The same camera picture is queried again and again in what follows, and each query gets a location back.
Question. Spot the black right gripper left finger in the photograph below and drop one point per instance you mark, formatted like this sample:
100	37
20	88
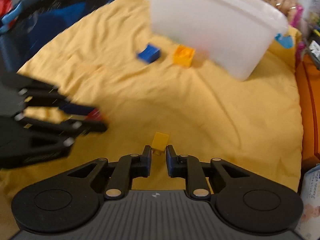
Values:
71	199

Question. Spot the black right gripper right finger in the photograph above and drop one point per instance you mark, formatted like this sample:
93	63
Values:
242	199

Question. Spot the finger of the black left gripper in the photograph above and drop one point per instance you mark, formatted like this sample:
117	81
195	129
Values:
19	92
30	141

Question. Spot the red building brick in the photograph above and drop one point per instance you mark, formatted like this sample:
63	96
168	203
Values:
95	115

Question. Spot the small yellow brick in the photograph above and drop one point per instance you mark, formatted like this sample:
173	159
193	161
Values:
159	143

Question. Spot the baby wipes pack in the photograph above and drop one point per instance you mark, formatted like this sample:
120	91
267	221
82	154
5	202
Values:
308	226

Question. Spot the yellow cloth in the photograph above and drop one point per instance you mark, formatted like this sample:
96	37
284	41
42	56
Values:
255	124

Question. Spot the blue fabric chair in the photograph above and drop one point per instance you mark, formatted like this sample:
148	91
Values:
28	25

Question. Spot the blue arch brick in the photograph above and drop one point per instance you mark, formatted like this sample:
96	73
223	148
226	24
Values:
150	54

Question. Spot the orange box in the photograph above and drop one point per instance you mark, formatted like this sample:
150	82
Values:
307	77

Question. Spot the orange building brick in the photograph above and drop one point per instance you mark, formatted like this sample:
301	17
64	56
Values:
183	55

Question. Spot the translucent white plastic bin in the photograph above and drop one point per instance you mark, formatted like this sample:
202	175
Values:
235	34

